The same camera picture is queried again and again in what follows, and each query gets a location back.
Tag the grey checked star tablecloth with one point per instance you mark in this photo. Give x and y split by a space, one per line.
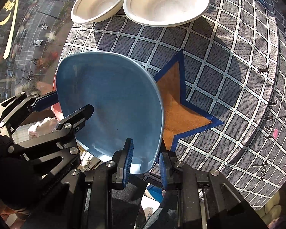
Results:
228 81

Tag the blue plate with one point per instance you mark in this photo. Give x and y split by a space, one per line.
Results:
109 105

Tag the pink plate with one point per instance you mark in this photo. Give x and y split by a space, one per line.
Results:
55 111

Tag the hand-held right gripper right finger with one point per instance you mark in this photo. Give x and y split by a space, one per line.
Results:
162 169

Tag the white plastic bag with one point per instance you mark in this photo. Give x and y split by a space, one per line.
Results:
43 127

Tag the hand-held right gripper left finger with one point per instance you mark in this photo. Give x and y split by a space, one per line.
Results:
128 163

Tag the white paper bowl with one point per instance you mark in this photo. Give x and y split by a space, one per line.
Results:
97 1
166 2

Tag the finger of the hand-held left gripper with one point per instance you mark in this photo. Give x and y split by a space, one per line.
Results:
82 114
46 101

